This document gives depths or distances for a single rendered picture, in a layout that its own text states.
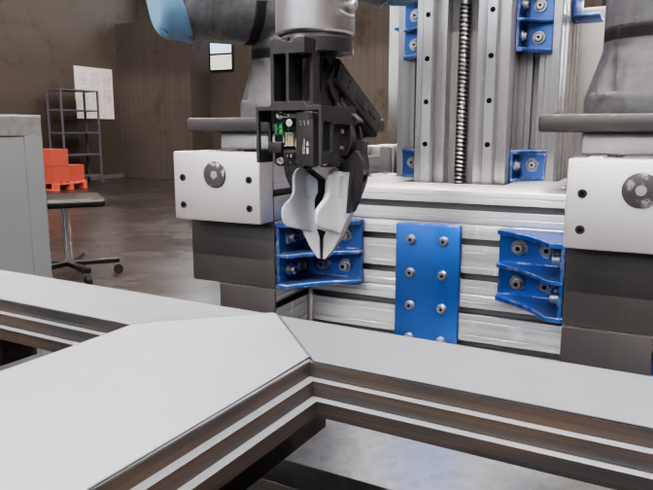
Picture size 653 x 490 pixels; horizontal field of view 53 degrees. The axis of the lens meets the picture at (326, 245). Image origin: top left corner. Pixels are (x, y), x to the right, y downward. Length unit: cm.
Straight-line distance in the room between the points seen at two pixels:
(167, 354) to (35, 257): 93
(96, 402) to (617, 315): 52
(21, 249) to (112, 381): 95
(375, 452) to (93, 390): 36
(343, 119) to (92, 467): 38
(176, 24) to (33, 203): 62
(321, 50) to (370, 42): 1098
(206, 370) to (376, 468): 28
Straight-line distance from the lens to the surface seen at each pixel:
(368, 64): 1156
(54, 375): 51
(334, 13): 62
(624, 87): 82
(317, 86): 61
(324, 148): 60
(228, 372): 48
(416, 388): 46
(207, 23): 94
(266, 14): 96
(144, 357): 52
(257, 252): 87
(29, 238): 143
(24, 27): 1371
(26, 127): 142
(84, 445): 40
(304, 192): 66
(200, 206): 88
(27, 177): 141
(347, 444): 75
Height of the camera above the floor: 102
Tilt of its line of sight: 10 degrees down
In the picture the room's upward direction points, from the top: straight up
